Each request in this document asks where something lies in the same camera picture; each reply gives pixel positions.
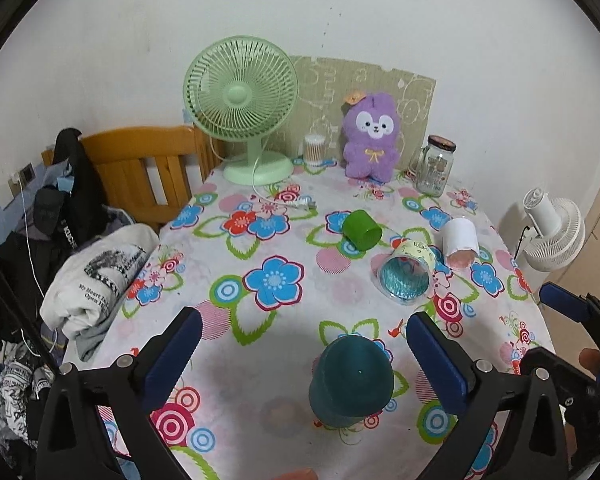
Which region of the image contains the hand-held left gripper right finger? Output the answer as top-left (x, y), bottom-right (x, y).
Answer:
top-left (405, 310), bottom-right (574, 480)

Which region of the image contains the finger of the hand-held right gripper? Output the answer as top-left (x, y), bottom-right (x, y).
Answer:
top-left (520, 345), bottom-right (599, 411)
top-left (539, 282), bottom-right (600, 358)

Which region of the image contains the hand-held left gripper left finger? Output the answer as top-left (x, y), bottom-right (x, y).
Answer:
top-left (36, 305), bottom-right (204, 480)

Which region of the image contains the teal plastic cup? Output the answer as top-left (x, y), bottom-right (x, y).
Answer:
top-left (308, 336), bottom-right (395, 430)

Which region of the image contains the patterned paper cup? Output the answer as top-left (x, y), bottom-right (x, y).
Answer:
top-left (377, 239), bottom-right (437, 306)

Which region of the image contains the white cup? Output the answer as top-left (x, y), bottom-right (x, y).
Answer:
top-left (440, 215), bottom-right (481, 272)

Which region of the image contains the green plastic cup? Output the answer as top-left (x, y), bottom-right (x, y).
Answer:
top-left (342, 209), bottom-right (384, 252)

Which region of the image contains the person's right hand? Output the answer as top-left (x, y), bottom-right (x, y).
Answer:
top-left (578, 347), bottom-right (600, 374)

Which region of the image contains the white clip fan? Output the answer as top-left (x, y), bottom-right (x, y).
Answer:
top-left (497, 187), bottom-right (587, 274)

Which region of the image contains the grey folded cloth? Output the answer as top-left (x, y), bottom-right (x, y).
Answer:
top-left (74, 304), bottom-right (117, 362)

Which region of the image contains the white printed folded shirt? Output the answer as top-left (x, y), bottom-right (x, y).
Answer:
top-left (39, 223), bottom-right (160, 342)

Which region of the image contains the floral tablecloth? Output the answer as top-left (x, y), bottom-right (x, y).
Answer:
top-left (62, 156), bottom-right (557, 480)

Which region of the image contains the black rod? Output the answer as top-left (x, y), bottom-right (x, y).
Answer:
top-left (0, 246), bottom-right (62, 377)

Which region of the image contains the pile of clothes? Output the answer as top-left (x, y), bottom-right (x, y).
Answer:
top-left (0, 232), bottom-right (68, 456)

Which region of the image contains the black jacket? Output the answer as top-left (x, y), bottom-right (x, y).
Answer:
top-left (32, 128), bottom-right (112, 262)

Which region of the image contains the glass jar with lid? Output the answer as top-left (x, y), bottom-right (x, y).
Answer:
top-left (414, 134), bottom-right (457, 197)

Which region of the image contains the blue face mask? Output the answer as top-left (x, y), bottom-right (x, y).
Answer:
top-left (54, 164), bottom-right (77, 194)

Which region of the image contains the wooden headboard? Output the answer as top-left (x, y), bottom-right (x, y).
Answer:
top-left (41, 124), bottom-right (226, 234)

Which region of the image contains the purple plush toy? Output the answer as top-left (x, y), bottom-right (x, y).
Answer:
top-left (340, 90), bottom-right (406, 181)

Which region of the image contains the cotton swab container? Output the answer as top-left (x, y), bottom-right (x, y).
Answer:
top-left (303, 133), bottom-right (327, 167)

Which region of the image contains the green desk fan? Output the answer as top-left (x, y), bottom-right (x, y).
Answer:
top-left (182, 35), bottom-right (301, 186)

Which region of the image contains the patterned cardboard panel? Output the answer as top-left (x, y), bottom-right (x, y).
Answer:
top-left (262, 54), bottom-right (437, 172)

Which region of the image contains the thin white cable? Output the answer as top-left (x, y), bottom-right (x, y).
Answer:
top-left (11, 172), bottom-right (61, 357)

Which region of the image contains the white fan power cable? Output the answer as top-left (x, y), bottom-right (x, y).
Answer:
top-left (250, 152), bottom-right (317, 211)

